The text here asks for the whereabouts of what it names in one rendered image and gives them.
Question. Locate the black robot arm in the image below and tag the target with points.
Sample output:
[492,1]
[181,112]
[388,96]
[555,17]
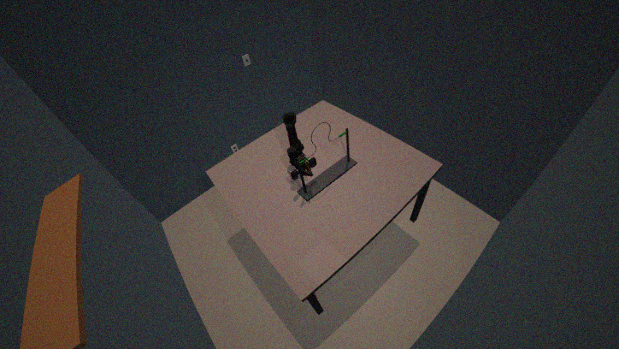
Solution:
[295,150]

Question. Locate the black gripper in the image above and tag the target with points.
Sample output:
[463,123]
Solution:
[312,164]

